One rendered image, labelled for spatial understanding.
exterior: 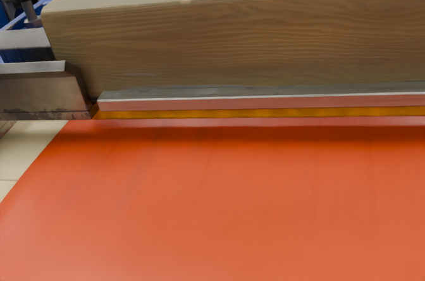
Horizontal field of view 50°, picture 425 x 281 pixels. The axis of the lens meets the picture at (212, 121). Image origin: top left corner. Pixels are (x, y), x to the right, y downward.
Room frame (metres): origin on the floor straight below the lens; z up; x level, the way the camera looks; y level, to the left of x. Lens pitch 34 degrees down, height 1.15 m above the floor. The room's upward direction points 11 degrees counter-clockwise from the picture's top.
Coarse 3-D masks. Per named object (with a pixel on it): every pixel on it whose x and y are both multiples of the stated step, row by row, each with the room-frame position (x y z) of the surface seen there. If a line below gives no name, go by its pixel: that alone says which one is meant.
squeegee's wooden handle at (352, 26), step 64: (64, 0) 0.33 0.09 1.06; (128, 0) 0.30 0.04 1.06; (192, 0) 0.28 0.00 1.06; (256, 0) 0.27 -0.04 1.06; (320, 0) 0.26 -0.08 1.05; (384, 0) 0.24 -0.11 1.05; (128, 64) 0.30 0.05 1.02; (192, 64) 0.28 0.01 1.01; (256, 64) 0.27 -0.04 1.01; (320, 64) 0.26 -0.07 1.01; (384, 64) 0.24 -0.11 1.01
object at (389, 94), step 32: (128, 96) 0.29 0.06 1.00; (160, 96) 0.28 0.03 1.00; (192, 96) 0.27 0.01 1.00; (224, 96) 0.27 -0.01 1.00; (256, 96) 0.26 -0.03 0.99; (288, 96) 0.25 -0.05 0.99; (320, 96) 0.24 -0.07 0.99; (352, 96) 0.24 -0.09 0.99; (384, 96) 0.23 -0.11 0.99; (416, 96) 0.23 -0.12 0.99
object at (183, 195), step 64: (64, 128) 0.33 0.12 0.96; (128, 128) 0.31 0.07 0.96; (192, 128) 0.29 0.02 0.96; (256, 128) 0.28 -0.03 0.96; (64, 192) 0.25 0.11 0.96; (128, 192) 0.23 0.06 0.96; (192, 192) 0.22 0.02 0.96; (256, 192) 0.21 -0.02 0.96; (0, 256) 0.20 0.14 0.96; (64, 256) 0.19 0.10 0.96; (128, 256) 0.18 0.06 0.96; (192, 256) 0.17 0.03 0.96; (256, 256) 0.16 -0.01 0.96
